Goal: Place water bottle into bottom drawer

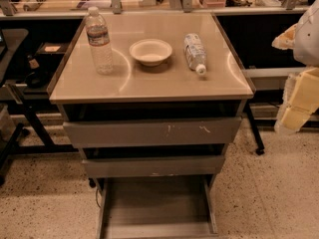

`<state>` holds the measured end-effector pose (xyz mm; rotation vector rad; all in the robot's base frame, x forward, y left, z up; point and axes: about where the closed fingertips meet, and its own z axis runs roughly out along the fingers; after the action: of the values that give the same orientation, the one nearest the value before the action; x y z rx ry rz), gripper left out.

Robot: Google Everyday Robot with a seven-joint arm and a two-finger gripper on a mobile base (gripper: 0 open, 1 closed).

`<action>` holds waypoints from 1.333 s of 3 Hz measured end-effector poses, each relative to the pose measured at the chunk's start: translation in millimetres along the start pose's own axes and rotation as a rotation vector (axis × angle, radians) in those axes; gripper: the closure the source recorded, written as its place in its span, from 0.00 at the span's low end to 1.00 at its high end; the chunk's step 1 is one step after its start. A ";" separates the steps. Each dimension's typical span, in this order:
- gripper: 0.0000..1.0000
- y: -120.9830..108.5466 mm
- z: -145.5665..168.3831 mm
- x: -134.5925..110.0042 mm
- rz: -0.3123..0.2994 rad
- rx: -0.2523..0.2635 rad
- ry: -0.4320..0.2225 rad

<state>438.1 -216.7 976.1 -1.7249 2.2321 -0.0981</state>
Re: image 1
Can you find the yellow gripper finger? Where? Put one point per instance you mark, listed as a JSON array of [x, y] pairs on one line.
[[286, 40], [300, 101]]

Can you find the top grey drawer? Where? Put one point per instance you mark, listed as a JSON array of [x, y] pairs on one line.
[[88, 134]]

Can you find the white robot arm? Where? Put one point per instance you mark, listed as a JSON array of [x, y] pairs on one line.
[[306, 49]]

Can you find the long workbench shelf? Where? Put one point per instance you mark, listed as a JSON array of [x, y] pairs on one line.
[[226, 11]]

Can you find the white paper bowl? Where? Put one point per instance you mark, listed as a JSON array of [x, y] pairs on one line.
[[150, 52]]

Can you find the middle grey drawer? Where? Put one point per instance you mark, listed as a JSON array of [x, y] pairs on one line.
[[153, 166]]

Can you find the clear water bottle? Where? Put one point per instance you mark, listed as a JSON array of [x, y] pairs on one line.
[[99, 41]]

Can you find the lying white-label water bottle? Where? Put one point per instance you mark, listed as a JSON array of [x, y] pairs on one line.
[[195, 53]]

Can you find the grey drawer cabinet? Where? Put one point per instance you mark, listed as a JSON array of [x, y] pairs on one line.
[[169, 91]]

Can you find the open bottom grey drawer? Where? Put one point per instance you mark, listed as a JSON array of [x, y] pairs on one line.
[[176, 207]]

